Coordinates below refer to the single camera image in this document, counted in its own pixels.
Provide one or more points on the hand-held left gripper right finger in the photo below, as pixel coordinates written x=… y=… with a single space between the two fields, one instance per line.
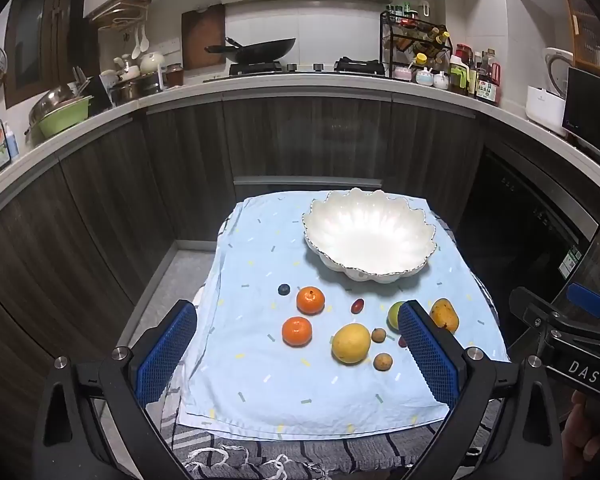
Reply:
x=427 y=355

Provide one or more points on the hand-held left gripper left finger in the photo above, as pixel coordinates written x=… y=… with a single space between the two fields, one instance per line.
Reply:
x=166 y=355

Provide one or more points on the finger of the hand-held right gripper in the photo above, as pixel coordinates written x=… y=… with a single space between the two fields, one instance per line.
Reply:
x=532 y=310
x=587 y=300

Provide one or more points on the red grape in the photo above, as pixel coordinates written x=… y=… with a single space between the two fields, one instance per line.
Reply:
x=402 y=343
x=357 y=305

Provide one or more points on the yellow spotted mango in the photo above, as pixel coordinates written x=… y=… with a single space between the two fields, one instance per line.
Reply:
x=444 y=314

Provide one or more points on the green apple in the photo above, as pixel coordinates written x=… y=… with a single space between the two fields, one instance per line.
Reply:
x=393 y=316

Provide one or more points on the brown longan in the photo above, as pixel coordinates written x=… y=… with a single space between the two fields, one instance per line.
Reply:
x=382 y=361
x=378 y=335

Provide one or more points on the yellow lemon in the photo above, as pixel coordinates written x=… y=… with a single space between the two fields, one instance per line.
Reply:
x=351 y=342

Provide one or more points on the orange tangerine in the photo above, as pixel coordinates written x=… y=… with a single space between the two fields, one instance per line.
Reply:
x=296 y=331
x=310 y=300

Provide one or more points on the white scalloped bowl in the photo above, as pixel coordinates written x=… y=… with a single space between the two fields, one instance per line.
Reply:
x=370 y=235

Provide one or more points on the person's right hand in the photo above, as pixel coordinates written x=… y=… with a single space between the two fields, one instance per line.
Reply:
x=582 y=427

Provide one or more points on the black built-in dishwasher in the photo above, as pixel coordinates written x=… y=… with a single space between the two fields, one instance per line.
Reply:
x=520 y=230

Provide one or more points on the light blue patterned cloth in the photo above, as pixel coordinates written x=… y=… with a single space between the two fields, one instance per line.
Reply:
x=260 y=360

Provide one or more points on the blueberry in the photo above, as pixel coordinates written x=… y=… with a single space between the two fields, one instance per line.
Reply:
x=283 y=289

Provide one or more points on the grey striped blanket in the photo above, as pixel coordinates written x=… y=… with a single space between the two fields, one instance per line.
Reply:
x=330 y=457

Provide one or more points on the black microwave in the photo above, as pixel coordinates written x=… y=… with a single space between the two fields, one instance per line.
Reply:
x=592 y=105

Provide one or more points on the white rice cooker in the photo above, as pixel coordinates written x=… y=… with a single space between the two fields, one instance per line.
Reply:
x=547 y=100

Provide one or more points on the dark soy sauce bottle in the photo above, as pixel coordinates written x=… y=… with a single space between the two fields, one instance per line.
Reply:
x=487 y=87

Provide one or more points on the green plastic jug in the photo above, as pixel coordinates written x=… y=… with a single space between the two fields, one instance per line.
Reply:
x=457 y=75

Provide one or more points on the green plastic basin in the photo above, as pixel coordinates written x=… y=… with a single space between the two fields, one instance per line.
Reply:
x=65 y=117

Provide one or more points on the pink condiment jar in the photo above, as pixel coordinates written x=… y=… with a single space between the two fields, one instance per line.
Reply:
x=403 y=74

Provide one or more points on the stainless steel pot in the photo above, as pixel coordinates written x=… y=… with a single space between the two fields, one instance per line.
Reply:
x=135 y=87

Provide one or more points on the wooden lattice shelf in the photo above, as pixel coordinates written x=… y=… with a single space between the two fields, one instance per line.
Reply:
x=595 y=30

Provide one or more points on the metal mixing bowl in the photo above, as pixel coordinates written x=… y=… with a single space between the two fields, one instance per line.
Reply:
x=50 y=102

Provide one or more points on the brown glass jar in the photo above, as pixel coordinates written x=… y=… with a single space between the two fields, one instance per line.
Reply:
x=175 y=75

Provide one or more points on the white teapot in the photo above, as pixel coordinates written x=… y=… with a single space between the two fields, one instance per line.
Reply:
x=152 y=62

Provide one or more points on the black spice rack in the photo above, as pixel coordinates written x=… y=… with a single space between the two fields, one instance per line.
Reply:
x=415 y=35

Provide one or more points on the white hanging ladle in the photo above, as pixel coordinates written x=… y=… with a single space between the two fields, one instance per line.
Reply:
x=137 y=47

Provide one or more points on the black gas stove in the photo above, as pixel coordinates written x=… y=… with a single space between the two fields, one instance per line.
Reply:
x=305 y=67

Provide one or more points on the black wok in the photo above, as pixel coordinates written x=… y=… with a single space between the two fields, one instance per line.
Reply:
x=260 y=50

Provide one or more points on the wooden cutting board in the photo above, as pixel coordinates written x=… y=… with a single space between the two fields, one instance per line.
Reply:
x=202 y=37

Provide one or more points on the wooden wall rack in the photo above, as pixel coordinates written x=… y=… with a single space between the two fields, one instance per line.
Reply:
x=122 y=10

